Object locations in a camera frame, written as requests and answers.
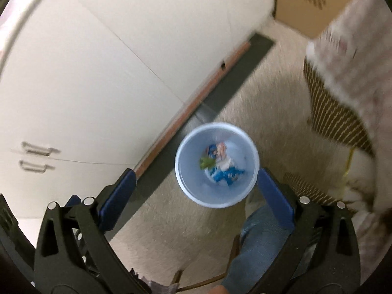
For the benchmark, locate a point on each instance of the blue jeans leg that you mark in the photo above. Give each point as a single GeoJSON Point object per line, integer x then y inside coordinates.
{"type": "Point", "coordinates": [261, 240]}

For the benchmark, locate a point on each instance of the trash pile inside bin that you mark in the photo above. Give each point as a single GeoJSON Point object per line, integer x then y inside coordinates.
{"type": "Point", "coordinates": [219, 166]}

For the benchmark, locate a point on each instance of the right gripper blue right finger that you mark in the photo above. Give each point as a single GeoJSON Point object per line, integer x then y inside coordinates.
{"type": "Point", "coordinates": [321, 253]}

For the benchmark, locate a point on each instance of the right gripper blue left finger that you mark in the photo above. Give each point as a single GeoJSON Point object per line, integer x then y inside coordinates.
{"type": "Point", "coordinates": [73, 254]}

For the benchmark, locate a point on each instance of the white low cabinet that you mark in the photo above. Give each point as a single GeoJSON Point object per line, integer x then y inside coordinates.
{"type": "Point", "coordinates": [91, 87]}

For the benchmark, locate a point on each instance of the striped brown table skirt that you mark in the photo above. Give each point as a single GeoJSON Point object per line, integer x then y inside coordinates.
{"type": "Point", "coordinates": [338, 123]}

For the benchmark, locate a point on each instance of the pink checkered tablecloth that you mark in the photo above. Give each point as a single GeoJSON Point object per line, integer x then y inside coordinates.
{"type": "Point", "coordinates": [353, 57]}

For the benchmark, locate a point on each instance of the light blue trash bin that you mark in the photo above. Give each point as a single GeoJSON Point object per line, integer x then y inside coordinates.
{"type": "Point", "coordinates": [195, 183]}

